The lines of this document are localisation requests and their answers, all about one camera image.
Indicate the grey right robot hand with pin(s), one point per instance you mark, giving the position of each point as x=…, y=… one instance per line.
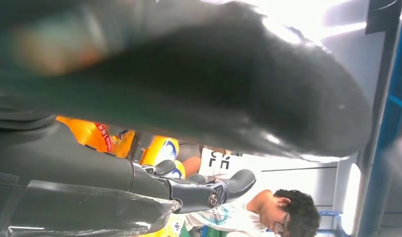
x=220, y=91

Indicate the person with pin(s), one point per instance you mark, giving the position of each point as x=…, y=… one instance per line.
x=240, y=212

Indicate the blue steel frame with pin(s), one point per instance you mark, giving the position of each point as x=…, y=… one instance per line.
x=383, y=130

